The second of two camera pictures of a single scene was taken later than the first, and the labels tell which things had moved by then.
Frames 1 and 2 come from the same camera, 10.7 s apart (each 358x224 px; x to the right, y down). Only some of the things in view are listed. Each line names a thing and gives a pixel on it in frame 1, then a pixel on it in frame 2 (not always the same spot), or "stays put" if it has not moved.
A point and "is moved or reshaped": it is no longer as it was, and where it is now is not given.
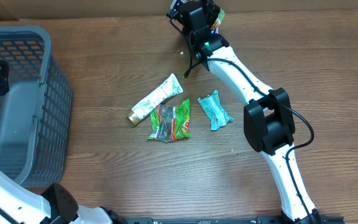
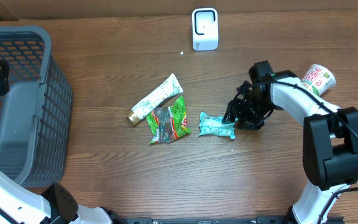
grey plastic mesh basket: (25, 132) stays put
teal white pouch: (215, 111) → (214, 126)
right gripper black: (211, 9) → (235, 109)
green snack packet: (171, 123) is moved or reshaped
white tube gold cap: (171, 88) stays put
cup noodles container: (219, 19) → (318, 79)
